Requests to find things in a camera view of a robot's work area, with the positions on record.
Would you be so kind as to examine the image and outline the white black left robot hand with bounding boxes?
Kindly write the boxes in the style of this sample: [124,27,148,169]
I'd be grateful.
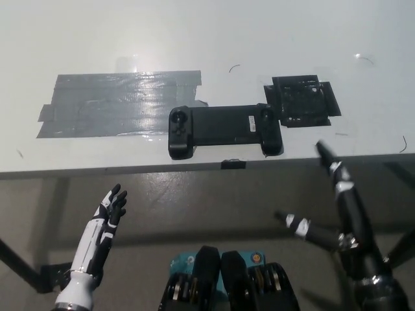
[69,183,128,277]

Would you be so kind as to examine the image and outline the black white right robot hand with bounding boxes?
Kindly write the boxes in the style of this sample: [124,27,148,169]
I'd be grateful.
[274,139,396,283]

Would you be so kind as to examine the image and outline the black game controller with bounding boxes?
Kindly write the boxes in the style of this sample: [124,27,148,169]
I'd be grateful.
[167,102,285,161]

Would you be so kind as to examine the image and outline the black teal robot body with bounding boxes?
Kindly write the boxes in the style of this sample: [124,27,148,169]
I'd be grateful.
[156,245,300,311]

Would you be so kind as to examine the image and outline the black tape patch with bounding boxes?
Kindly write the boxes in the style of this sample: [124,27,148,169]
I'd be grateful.
[263,75,342,128]

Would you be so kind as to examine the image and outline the black table frame brace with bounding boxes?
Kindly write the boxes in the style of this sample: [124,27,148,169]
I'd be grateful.
[0,237,71,294]

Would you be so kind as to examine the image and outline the small black tape strip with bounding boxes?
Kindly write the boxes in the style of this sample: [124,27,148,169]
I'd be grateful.
[220,158,247,171]

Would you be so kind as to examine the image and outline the large grey duct tape patch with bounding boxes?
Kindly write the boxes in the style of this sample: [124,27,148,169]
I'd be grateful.
[36,69,210,141]

